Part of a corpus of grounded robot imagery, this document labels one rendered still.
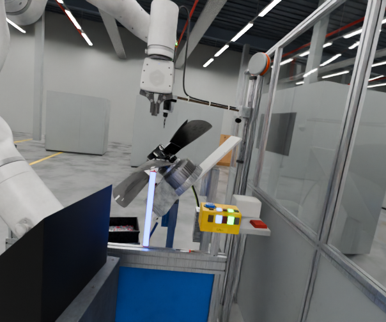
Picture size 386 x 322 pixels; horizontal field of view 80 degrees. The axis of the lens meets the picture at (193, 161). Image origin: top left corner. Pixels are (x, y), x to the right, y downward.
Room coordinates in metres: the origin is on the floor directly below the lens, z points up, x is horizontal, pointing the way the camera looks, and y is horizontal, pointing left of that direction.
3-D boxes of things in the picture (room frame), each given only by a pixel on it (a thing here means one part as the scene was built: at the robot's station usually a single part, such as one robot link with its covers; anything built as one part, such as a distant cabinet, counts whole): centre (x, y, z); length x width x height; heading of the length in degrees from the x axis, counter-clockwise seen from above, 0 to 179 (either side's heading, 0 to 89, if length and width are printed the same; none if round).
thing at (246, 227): (1.42, -0.36, 0.84); 0.36 x 0.24 x 0.03; 4
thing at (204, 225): (0.93, -0.14, 1.02); 0.16 x 0.10 x 0.11; 94
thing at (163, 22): (0.76, 0.14, 1.68); 0.09 x 0.08 x 0.13; 3
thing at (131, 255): (0.90, 0.25, 0.82); 0.90 x 0.04 x 0.08; 94
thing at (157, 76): (0.76, 0.14, 1.54); 0.10 x 0.07 x 0.11; 94
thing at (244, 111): (1.66, -0.31, 1.54); 0.10 x 0.07 x 0.08; 129
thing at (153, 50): (0.76, 0.15, 1.60); 0.09 x 0.08 x 0.03; 94
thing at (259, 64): (1.72, -0.38, 1.88); 0.17 x 0.15 x 0.16; 4
